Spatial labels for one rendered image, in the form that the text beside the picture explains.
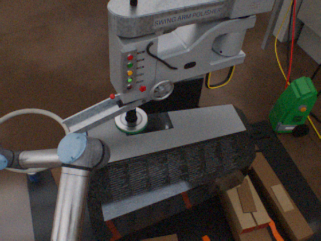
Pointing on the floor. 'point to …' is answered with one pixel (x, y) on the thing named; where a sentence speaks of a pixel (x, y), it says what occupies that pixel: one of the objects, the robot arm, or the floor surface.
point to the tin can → (34, 177)
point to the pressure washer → (294, 107)
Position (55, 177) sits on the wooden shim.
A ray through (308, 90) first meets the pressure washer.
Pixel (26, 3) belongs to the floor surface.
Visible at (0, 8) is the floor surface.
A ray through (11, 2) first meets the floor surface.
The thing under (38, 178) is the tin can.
